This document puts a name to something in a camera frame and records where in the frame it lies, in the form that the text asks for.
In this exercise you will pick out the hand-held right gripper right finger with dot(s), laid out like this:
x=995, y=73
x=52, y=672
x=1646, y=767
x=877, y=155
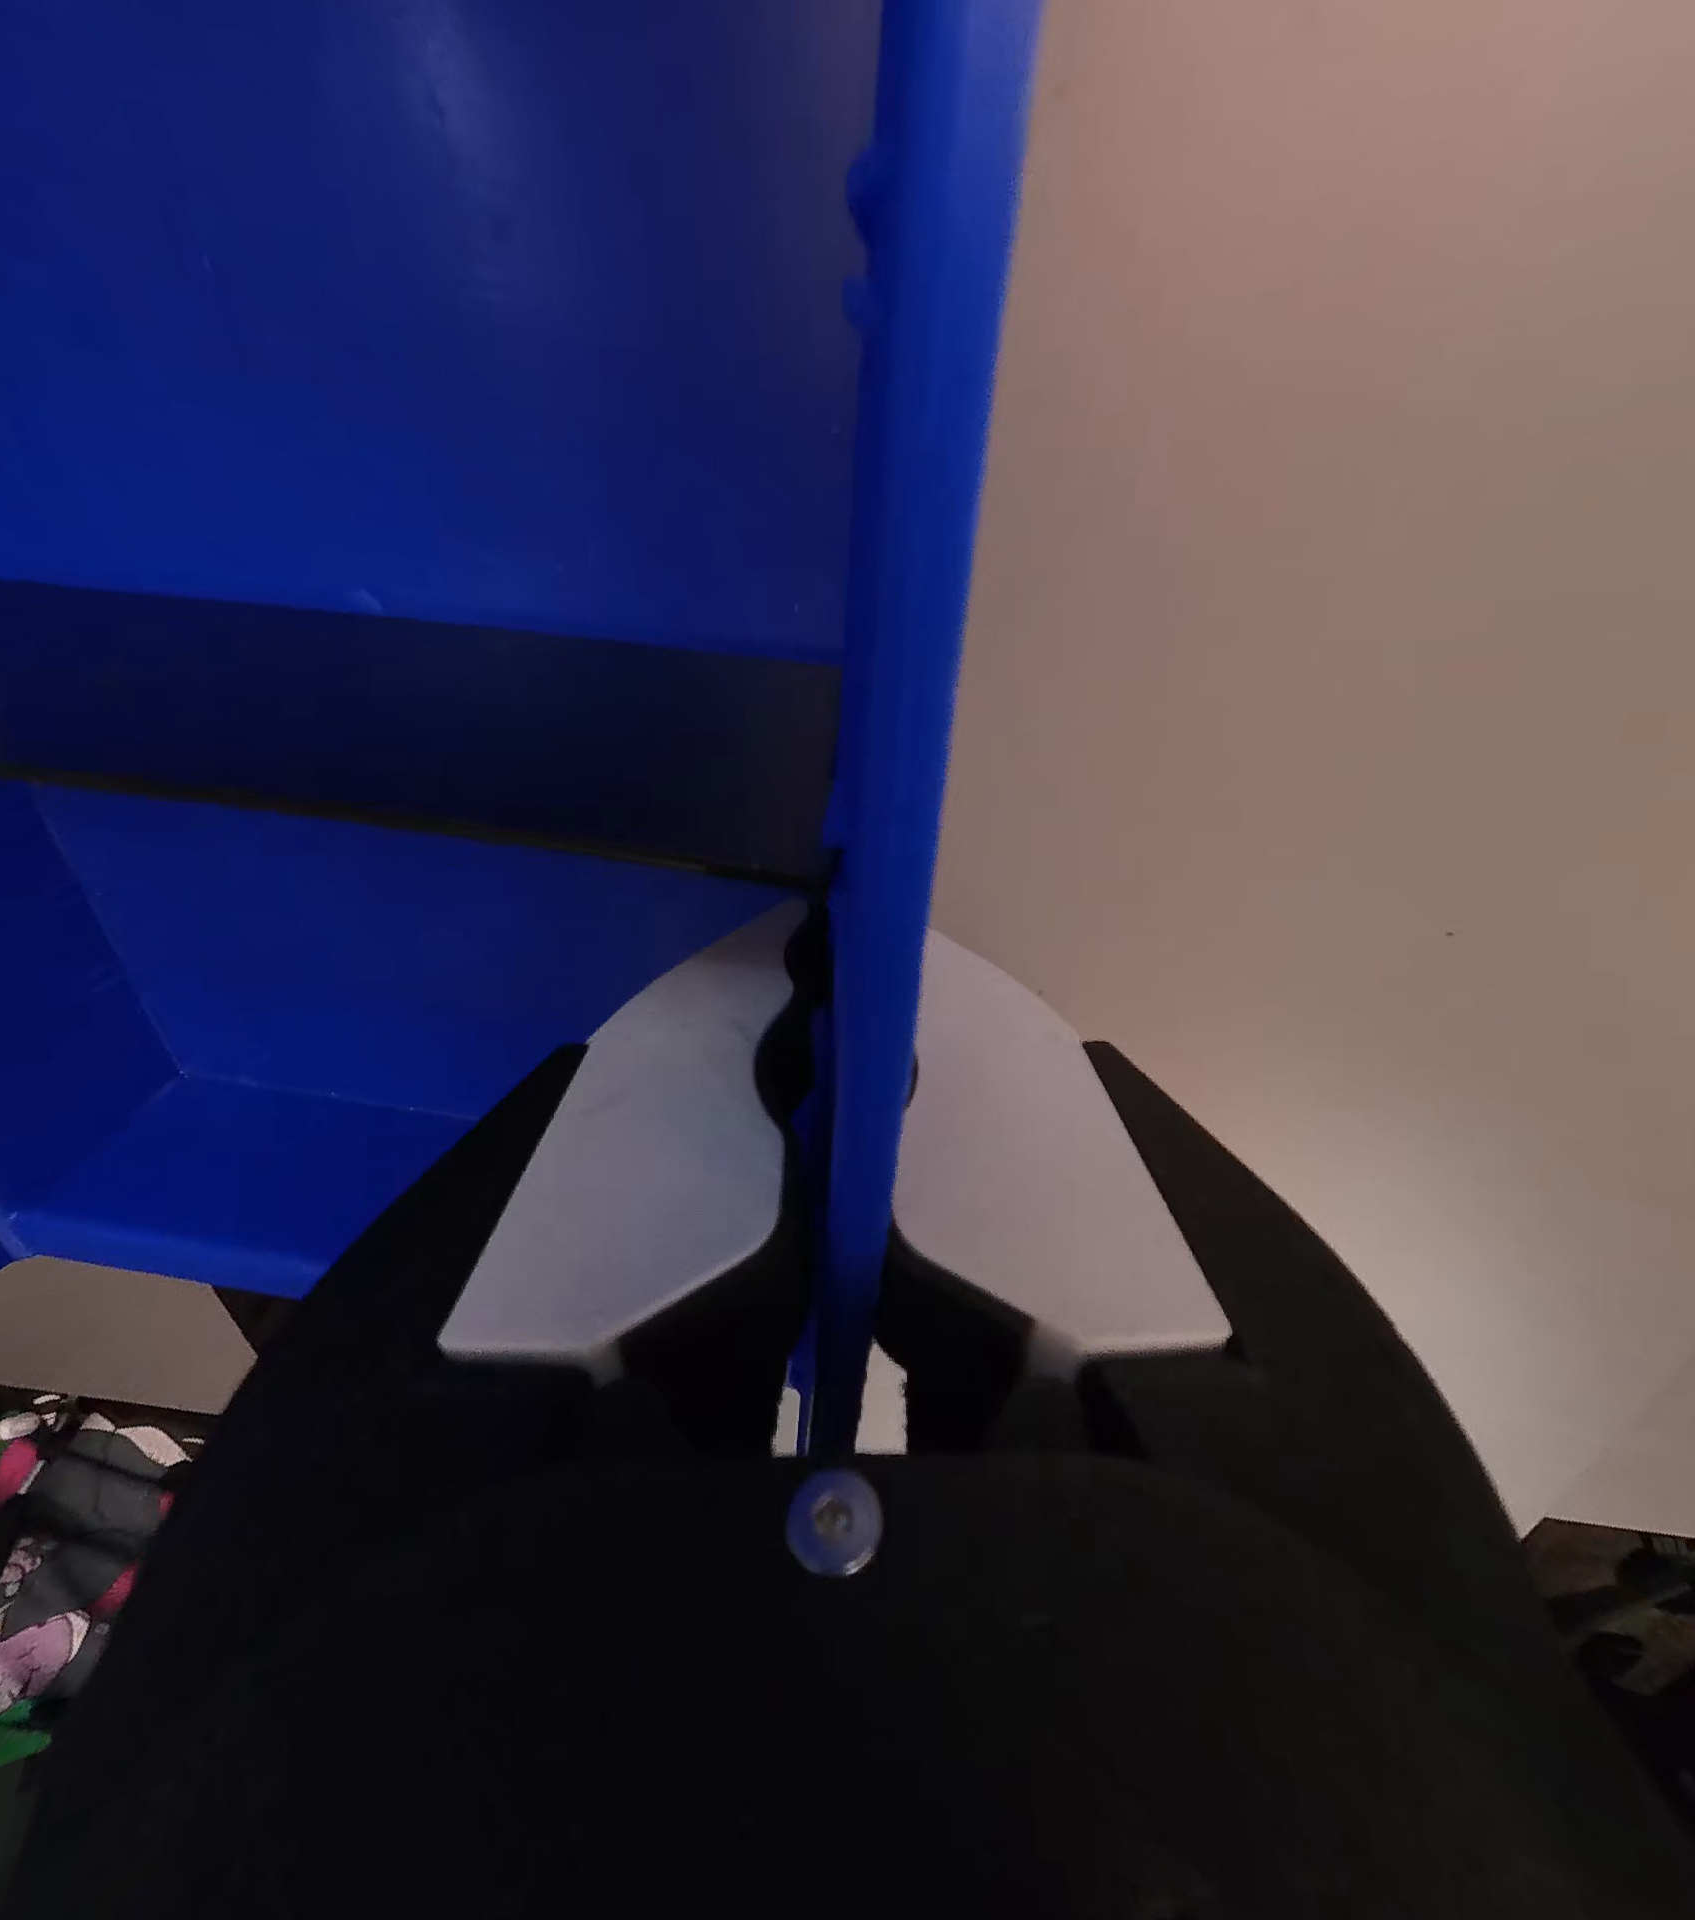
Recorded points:
x=1044, y=1185

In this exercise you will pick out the black floral printed clothing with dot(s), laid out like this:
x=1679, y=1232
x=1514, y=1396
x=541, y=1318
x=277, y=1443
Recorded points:
x=37, y=1650

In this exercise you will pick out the blue plastic bin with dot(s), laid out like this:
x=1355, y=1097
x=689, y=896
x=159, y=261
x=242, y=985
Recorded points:
x=339, y=375

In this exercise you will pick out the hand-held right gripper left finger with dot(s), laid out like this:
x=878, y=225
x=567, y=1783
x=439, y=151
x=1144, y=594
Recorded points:
x=637, y=1170

